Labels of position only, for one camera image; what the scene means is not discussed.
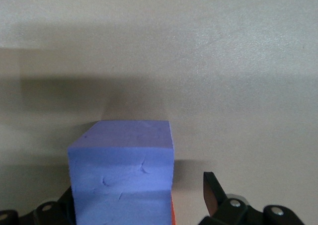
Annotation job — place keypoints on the purple foam cube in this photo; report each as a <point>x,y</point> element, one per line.
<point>119,170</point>

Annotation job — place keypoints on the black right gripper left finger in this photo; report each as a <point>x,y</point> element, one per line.
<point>49,215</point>

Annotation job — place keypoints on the table cover mat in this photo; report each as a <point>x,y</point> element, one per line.
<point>198,61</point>

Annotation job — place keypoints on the orange foam cube with dents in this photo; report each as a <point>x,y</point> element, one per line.
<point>173,213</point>

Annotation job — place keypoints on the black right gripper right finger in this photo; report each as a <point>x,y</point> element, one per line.
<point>216,200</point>

